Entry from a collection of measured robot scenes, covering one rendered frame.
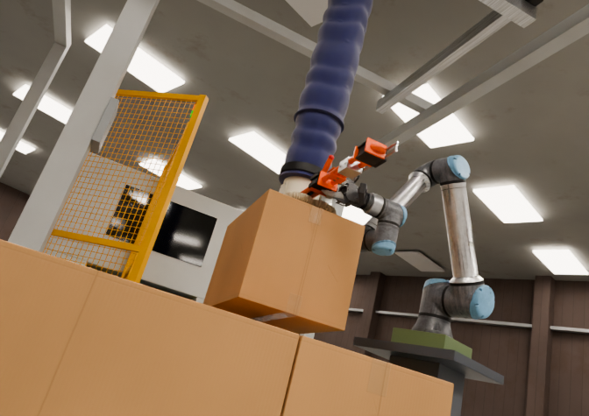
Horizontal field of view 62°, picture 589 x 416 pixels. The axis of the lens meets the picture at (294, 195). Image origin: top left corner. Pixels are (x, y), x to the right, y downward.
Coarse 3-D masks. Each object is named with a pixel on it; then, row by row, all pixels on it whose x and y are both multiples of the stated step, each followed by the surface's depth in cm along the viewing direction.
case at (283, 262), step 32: (256, 224) 174; (288, 224) 174; (320, 224) 179; (352, 224) 184; (224, 256) 207; (256, 256) 166; (288, 256) 171; (320, 256) 175; (352, 256) 180; (224, 288) 184; (256, 288) 163; (288, 288) 167; (320, 288) 172; (352, 288) 176; (256, 320) 199; (288, 320) 179; (320, 320) 168
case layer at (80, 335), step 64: (0, 256) 83; (0, 320) 81; (64, 320) 84; (128, 320) 88; (192, 320) 93; (0, 384) 78; (64, 384) 82; (128, 384) 86; (192, 384) 90; (256, 384) 94; (320, 384) 99; (384, 384) 105; (448, 384) 111
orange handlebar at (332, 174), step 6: (372, 144) 156; (378, 144) 156; (378, 150) 156; (384, 150) 157; (336, 168) 177; (330, 174) 179; (336, 174) 184; (324, 180) 186; (336, 180) 183; (342, 180) 182; (306, 192) 201
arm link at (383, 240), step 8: (384, 224) 195; (392, 224) 194; (368, 232) 200; (376, 232) 196; (384, 232) 193; (392, 232) 193; (368, 240) 198; (376, 240) 194; (384, 240) 192; (392, 240) 192; (368, 248) 199; (376, 248) 192; (384, 248) 191; (392, 248) 192
